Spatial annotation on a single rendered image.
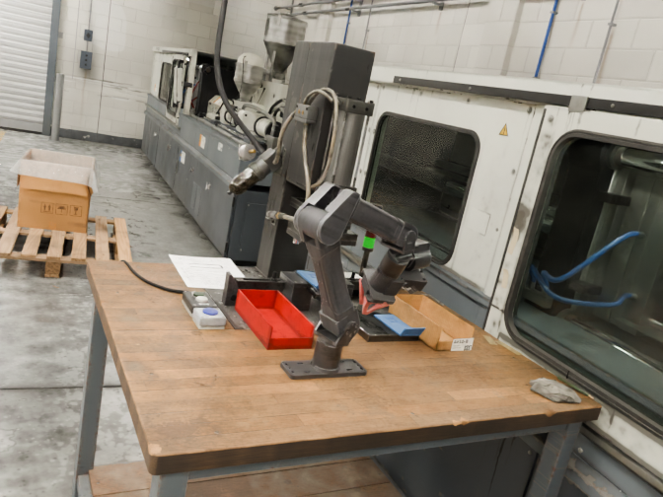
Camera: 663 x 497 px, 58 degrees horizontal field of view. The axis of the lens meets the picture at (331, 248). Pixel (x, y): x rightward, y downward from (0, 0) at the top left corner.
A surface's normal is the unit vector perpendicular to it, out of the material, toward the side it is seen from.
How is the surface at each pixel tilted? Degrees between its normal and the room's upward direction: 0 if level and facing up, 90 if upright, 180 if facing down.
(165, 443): 0
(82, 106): 90
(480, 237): 90
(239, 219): 90
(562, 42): 90
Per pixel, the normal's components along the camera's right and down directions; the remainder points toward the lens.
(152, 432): 0.20, -0.95
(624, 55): -0.90, -0.07
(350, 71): 0.45, 0.31
